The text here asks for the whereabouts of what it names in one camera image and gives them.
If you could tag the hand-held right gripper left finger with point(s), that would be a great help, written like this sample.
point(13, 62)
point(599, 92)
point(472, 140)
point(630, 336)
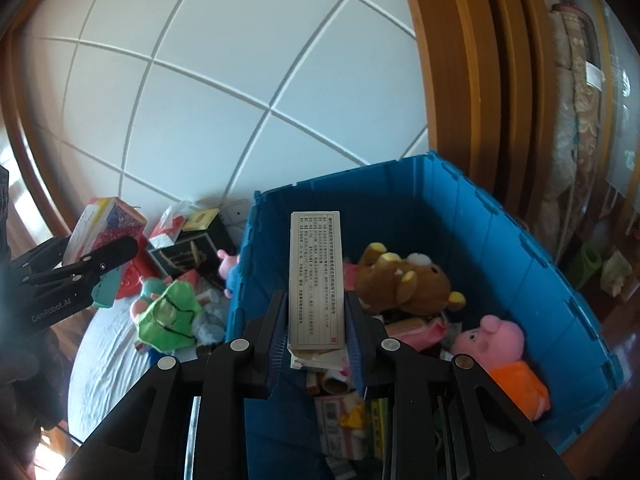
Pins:
point(275, 352)

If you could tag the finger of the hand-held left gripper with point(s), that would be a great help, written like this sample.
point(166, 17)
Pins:
point(110, 255)

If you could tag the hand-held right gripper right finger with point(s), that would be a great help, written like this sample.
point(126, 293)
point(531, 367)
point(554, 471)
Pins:
point(356, 357)

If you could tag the teal box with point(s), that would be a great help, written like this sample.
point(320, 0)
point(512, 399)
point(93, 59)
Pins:
point(111, 285)

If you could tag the red white patterned carton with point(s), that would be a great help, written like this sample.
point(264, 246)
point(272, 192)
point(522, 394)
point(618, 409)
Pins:
point(115, 215)

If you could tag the long grey printed box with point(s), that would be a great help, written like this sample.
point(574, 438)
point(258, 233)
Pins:
point(315, 280)

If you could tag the green dinosaur plush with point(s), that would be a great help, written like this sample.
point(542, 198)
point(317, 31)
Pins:
point(165, 320)

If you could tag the blue plastic storage crate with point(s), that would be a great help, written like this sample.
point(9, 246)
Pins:
point(450, 220)

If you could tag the person's left hand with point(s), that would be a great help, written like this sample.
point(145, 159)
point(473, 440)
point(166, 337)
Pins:
point(30, 375)

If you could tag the red plastic bear bag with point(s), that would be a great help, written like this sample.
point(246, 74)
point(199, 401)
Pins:
point(132, 280)

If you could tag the cardboard tube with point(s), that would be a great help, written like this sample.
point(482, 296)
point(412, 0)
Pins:
point(335, 385)

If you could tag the white barcode box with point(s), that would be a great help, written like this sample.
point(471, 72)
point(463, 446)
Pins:
point(332, 415)

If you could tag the red white tissue box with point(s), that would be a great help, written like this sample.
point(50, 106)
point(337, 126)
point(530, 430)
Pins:
point(167, 227)

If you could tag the pink snack packet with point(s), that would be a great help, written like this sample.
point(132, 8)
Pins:
point(415, 332)

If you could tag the black gift bag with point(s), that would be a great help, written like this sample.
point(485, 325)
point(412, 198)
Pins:
point(185, 255)

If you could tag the pig plush blue shirt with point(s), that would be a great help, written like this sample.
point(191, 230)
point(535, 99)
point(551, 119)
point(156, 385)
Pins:
point(231, 267)

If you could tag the gold flat box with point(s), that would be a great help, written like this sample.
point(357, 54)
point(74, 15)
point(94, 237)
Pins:
point(200, 220)

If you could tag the brown bear plush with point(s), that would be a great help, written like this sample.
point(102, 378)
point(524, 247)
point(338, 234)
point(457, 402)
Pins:
point(415, 280)

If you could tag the grey striped bedsheet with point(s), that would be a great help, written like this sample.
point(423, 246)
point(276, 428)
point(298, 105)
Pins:
point(110, 375)

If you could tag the pig plush orange dress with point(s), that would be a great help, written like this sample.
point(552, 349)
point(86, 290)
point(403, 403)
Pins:
point(500, 340)

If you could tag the white padded headboard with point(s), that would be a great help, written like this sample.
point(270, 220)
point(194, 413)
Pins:
point(225, 85)

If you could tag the green plastic object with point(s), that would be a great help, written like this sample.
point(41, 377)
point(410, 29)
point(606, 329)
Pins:
point(585, 260)

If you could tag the pale green bag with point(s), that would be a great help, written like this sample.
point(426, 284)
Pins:
point(615, 272)

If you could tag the rolled patterned carpet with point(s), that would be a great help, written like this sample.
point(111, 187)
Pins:
point(570, 110)

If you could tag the white wall socket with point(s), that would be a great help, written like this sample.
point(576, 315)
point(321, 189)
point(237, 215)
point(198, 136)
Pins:
point(235, 212)

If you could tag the wooden door frame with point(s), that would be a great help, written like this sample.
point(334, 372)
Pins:
point(475, 60)

